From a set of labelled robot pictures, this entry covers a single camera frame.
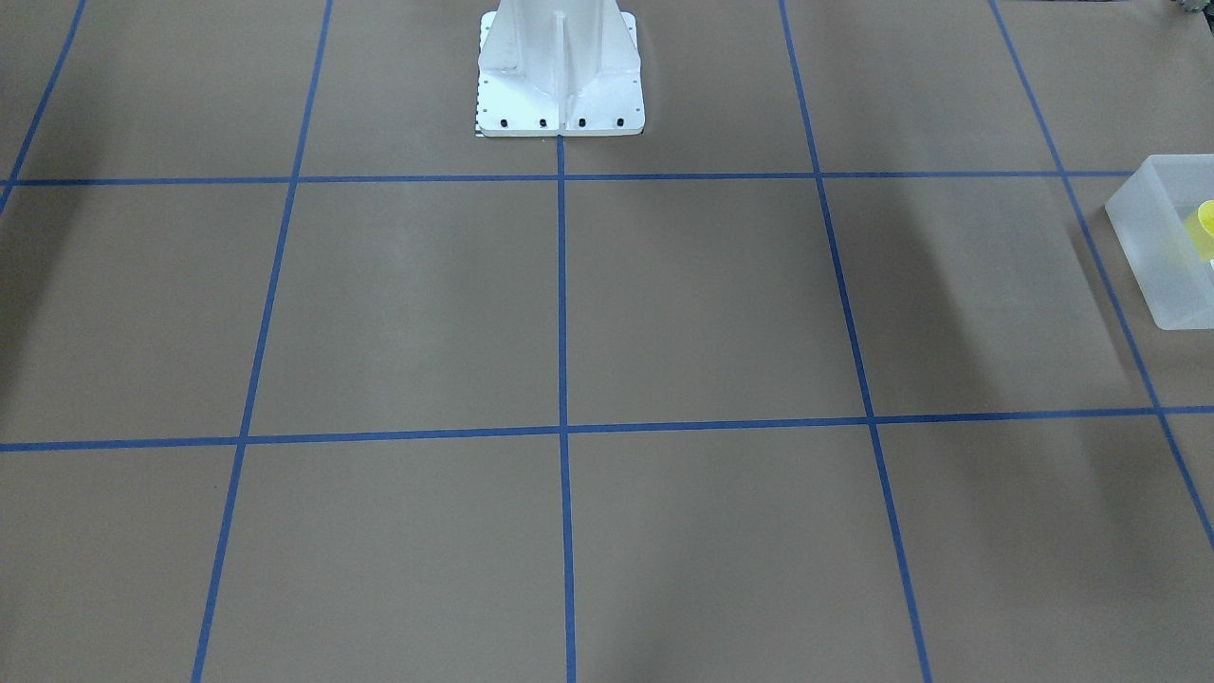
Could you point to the yellow plastic cup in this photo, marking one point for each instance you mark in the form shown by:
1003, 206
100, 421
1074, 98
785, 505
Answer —
1198, 226

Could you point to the translucent plastic storage box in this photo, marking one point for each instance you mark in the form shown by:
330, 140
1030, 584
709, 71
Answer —
1147, 214

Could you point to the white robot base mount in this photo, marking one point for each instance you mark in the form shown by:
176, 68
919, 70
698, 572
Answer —
559, 68

